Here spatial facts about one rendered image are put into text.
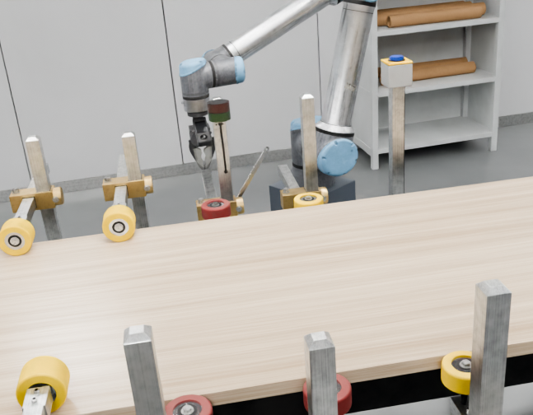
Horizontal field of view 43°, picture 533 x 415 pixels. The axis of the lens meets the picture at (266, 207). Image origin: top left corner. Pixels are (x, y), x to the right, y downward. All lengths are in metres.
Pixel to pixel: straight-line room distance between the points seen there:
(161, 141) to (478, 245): 3.30
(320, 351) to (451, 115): 4.39
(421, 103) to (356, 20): 2.68
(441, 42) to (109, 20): 2.26
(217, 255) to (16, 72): 3.12
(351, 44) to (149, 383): 1.76
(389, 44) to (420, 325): 3.70
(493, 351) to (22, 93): 3.90
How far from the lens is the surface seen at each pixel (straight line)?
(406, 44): 4.94
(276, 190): 2.76
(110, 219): 1.71
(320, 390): 0.94
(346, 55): 2.47
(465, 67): 4.84
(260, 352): 1.26
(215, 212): 1.83
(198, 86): 2.27
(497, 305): 0.96
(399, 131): 2.01
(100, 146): 4.64
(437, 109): 5.15
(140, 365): 0.89
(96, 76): 4.53
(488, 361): 1.01
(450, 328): 1.32
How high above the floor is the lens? 1.63
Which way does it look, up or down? 24 degrees down
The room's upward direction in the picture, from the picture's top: 5 degrees counter-clockwise
